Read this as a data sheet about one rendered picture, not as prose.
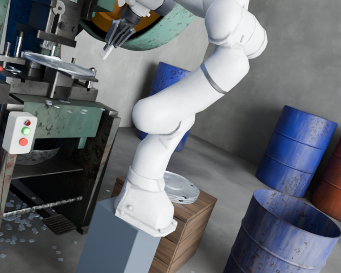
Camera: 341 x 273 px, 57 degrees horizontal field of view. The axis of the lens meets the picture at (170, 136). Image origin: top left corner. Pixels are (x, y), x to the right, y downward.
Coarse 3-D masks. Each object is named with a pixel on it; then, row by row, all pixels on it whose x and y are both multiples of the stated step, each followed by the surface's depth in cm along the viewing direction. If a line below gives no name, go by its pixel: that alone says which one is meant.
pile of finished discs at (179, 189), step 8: (168, 176) 167; (176, 176) 171; (168, 184) 155; (176, 184) 158; (184, 184) 163; (192, 184) 167; (168, 192) 147; (176, 192) 150; (184, 192) 153; (192, 192) 156; (176, 200) 145; (184, 200) 148; (192, 200) 150
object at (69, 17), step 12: (60, 0) 125; (72, 0) 129; (36, 12) 128; (48, 12) 124; (60, 12) 126; (72, 12) 131; (36, 24) 128; (48, 24) 125; (60, 24) 125; (72, 24) 130; (60, 36) 131; (72, 36) 132
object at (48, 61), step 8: (32, 56) 128; (40, 56) 136; (48, 56) 142; (48, 64) 118; (56, 64) 126; (64, 64) 132; (72, 64) 145; (72, 72) 121; (80, 72) 130; (88, 72) 139
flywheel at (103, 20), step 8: (120, 8) 162; (96, 16) 166; (104, 16) 164; (112, 16) 165; (120, 16) 162; (152, 16) 146; (160, 16) 144; (96, 24) 166; (104, 24) 163; (144, 24) 149; (152, 24) 148; (136, 32) 153; (144, 32) 153
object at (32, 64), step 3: (21, 54) 134; (21, 57) 134; (24, 57) 133; (27, 60) 132; (30, 60) 131; (27, 63) 132; (30, 63) 131; (33, 63) 131; (36, 63) 132; (39, 63) 133; (30, 66) 131; (33, 66) 131; (36, 66) 132; (39, 66) 133; (42, 66) 134; (45, 66) 136; (42, 69) 135
